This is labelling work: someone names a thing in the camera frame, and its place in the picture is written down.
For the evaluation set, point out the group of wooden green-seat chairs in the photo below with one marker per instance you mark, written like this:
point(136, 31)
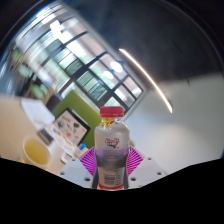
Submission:
point(36, 90)

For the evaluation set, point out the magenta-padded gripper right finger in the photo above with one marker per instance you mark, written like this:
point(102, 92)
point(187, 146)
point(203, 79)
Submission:
point(147, 170)

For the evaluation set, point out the white drink bottle red cap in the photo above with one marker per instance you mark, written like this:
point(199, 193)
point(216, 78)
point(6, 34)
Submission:
point(111, 150)

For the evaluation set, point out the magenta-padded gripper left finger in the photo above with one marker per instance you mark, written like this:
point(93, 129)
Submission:
point(76, 172)

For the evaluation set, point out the long curved ceiling light strip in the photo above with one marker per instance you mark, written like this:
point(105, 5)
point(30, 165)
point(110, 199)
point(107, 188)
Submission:
point(146, 80)

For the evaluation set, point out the white paper sheet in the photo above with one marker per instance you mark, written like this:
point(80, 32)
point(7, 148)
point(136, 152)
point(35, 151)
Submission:
point(36, 111)

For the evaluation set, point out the green upholstered bench backrest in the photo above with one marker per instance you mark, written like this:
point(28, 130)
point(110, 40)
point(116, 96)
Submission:
point(80, 106)

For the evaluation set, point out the small blue-capped bottle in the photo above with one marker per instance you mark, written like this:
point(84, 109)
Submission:
point(81, 148)

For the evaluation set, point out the black tablet with colourful screen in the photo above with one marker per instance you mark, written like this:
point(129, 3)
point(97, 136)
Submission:
point(70, 128)

